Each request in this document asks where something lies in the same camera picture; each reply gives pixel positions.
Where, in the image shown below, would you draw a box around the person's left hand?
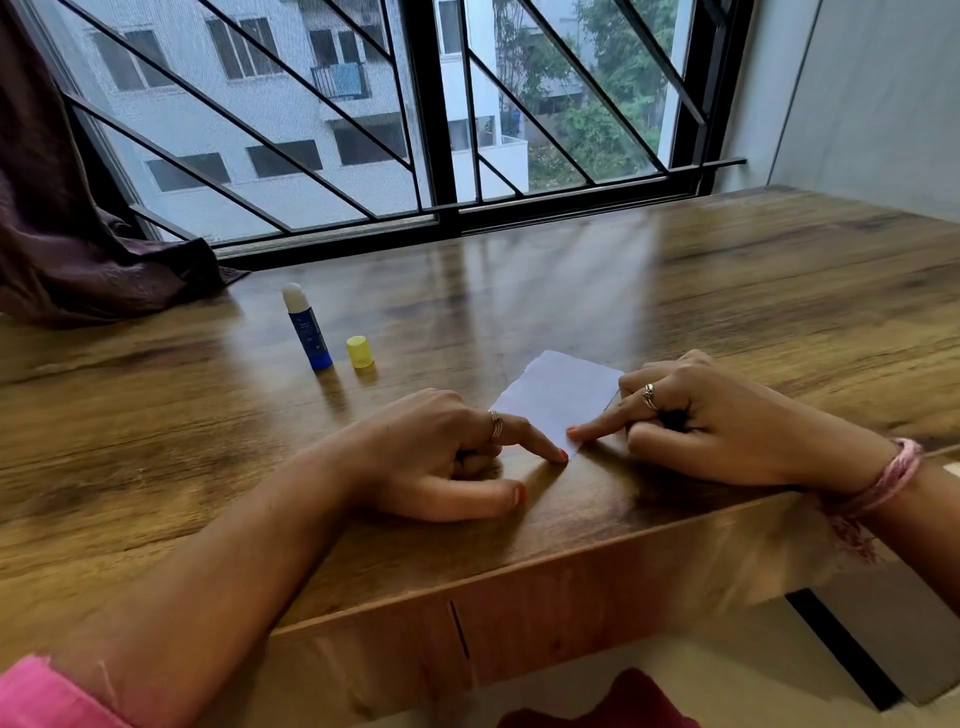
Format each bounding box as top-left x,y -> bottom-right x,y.
329,387 -> 570,524

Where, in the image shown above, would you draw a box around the person's right hand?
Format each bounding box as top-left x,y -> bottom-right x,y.
566,348 -> 898,496

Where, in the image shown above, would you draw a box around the blue glue stick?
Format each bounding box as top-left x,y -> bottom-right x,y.
281,282 -> 334,372

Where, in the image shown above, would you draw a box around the white paper piece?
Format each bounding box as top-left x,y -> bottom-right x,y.
491,349 -> 625,460

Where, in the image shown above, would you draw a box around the person's left forearm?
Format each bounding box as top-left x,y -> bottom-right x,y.
52,449 -> 361,728

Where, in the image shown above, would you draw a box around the black table leg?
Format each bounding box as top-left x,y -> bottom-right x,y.
785,590 -> 905,712

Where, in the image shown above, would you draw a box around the black metal window grille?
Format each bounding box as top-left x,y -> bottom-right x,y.
59,0 -> 748,245

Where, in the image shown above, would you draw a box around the maroon garment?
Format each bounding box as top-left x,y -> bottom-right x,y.
498,668 -> 703,728

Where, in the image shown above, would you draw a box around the green trees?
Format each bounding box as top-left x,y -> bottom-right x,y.
494,0 -> 680,193

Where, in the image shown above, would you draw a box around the white apartment building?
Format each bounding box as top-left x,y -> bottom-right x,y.
37,0 -> 530,241

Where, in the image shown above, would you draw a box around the purple curtain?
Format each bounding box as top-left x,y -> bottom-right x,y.
0,0 -> 249,328

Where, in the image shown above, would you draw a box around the pink sleeve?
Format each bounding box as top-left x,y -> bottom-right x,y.
0,656 -> 133,728

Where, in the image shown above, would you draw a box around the pink thread bracelet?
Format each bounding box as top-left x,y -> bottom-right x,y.
824,437 -> 924,560

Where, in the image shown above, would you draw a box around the black window frame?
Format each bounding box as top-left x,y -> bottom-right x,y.
14,0 -> 755,270

